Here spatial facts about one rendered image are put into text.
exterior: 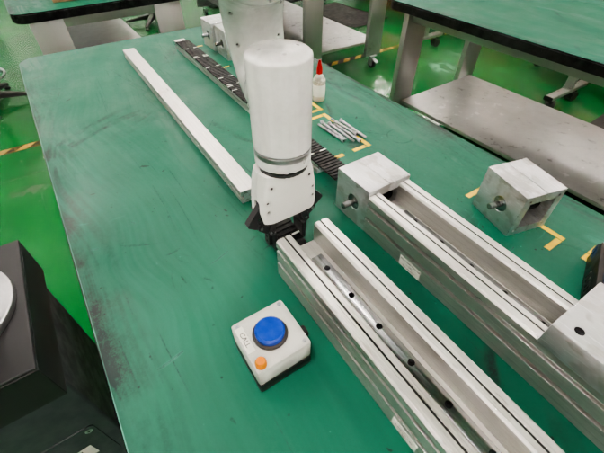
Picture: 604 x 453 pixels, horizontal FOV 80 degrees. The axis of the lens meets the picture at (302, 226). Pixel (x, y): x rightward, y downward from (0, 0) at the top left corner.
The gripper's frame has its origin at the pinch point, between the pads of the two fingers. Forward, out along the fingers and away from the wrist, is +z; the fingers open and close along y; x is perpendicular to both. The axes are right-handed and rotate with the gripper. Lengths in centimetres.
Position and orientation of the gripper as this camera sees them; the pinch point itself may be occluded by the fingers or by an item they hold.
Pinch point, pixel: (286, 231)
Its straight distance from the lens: 64.9
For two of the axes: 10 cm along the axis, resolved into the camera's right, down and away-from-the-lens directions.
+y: -8.4, 3.8, -3.8
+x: 5.4, 6.0, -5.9
